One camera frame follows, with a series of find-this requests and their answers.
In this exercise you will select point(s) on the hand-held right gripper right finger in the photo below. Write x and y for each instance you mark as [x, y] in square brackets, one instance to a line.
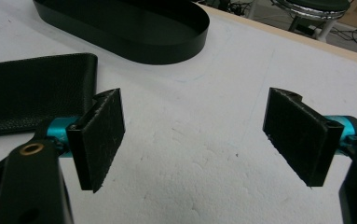
[297, 133]

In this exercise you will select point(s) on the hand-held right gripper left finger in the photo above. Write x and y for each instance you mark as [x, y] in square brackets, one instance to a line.
[100, 140]

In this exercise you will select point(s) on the chrome stool with dark seat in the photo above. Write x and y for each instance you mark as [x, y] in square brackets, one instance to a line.
[313, 12]

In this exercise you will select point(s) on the black leather wallet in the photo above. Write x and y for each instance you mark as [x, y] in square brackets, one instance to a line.
[36, 93]

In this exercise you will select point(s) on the black oval tray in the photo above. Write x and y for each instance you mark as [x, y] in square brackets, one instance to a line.
[129, 28]

